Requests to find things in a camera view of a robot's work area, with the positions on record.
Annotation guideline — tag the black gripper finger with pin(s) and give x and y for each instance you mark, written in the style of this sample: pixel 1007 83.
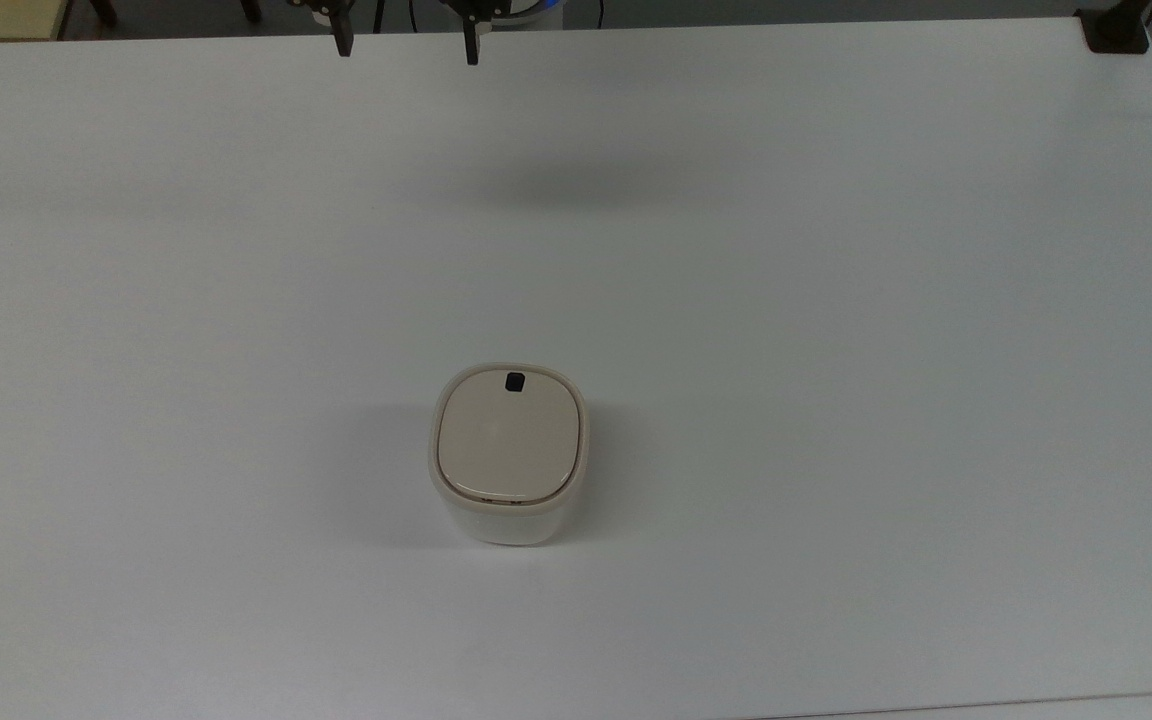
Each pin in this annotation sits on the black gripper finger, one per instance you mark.
pixel 341 32
pixel 472 40

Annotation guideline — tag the black square bin button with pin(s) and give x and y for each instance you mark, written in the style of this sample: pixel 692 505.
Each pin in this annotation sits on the black square bin button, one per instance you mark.
pixel 515 382

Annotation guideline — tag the beige trash bin lid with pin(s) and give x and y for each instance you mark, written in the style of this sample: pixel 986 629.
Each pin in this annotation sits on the beige trash bin lid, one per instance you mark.
pixel 506 445

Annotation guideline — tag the cream plastic trash bin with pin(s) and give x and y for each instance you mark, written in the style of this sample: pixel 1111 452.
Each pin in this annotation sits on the cream plastic trash bin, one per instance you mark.
pixel 506 520

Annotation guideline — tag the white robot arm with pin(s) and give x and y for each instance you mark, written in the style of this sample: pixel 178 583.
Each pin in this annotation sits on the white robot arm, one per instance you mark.
pixel 539 7

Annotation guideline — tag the black chair leg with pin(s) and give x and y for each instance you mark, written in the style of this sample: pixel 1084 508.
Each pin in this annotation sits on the black chair leg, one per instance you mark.
pixel 251 9
pixel 104 10

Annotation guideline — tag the black clamped camera stand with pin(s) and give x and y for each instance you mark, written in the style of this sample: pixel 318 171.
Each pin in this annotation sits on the black clamped camera stand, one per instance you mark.
pixel 1116 30

